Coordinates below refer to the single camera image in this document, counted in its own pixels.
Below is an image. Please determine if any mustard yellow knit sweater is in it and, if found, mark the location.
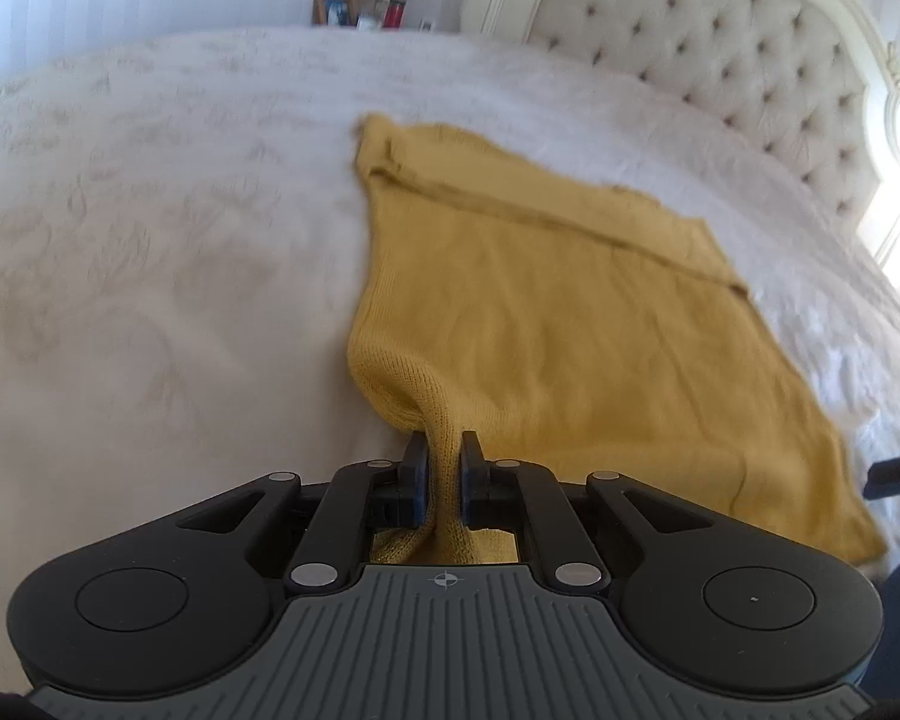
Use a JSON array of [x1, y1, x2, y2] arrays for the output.
[[347, 114, 886, 564]]

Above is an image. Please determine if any white embroidered bedspread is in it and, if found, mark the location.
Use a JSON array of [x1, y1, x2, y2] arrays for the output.
[[0, 28, 900, 691]]

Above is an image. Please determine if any cream tufted headboard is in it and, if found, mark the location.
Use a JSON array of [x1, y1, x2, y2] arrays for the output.
[[460, 0, 900, 232]]

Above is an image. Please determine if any red bottle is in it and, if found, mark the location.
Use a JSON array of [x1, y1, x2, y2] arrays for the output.
[[382, 0, 406, 29]]

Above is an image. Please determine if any small white photo frame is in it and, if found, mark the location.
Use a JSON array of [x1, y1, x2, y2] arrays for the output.
[[356, 11, 382, 31]]

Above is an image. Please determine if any wooden picture frame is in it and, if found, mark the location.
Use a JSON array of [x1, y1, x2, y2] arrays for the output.
[[312, 0, 356, 28]]

